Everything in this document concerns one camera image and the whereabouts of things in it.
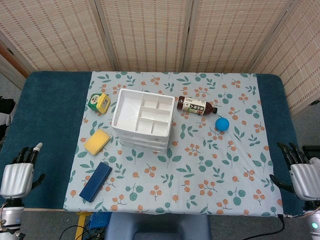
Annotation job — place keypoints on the brown tea bottle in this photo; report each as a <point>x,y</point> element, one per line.
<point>192,105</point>

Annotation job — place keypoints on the yellow sponge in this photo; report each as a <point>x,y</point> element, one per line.
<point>97,142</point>

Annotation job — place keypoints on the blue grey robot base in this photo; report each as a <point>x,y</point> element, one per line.
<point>157,226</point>

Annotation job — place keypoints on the long dark blue box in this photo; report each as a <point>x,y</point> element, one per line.
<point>96,181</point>

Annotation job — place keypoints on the blue plastic basket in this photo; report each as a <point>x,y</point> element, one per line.
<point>98,220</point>

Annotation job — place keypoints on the clear lowest drawer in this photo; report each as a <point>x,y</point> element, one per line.
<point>145,149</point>

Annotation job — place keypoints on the green yellow lidded jar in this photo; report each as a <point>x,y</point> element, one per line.
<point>98,102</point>

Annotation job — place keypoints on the woven bamboo folding screen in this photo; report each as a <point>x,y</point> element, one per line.
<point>155,32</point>

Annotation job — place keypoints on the black device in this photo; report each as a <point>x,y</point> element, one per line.
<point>311,151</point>

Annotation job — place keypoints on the white clear drawer organizer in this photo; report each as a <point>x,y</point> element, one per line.
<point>127,110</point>

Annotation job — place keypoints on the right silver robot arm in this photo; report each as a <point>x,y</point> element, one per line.
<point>313,222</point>

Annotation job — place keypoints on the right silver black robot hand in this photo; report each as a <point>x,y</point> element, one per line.
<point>306,180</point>

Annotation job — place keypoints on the teal table cover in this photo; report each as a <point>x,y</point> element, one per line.
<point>47,120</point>

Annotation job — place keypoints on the clear drawer with grey stopper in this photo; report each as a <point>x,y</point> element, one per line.
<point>142,138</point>

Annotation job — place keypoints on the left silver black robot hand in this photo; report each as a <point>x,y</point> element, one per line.
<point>16,178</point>

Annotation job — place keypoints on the yellow floor stand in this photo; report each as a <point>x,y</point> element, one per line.
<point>81,225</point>

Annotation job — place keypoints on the black white equipment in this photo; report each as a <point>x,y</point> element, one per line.
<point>6,117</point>

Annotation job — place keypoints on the blue ball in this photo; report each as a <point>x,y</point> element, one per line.
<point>222,124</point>

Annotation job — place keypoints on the floral printed tablecloth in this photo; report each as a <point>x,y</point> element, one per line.
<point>200,175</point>

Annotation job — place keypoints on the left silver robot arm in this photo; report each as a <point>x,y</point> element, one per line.
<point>10,215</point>

